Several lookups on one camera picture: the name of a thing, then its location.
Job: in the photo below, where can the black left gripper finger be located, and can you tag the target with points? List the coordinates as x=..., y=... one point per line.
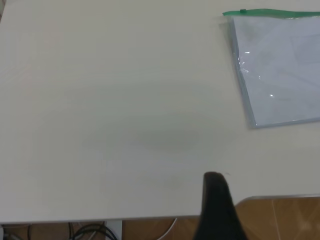
x=216, y=210

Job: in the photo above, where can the white paper sheet stack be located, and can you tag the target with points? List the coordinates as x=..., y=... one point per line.
x=282, y=75

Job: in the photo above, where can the transparent zip bag green zipper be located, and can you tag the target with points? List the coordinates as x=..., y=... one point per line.
x=275, y=62

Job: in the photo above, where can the green zipper slider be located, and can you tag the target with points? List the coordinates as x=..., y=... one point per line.
x=243, y=10

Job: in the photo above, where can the white table leg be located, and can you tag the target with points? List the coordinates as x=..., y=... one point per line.
x=114, y=231

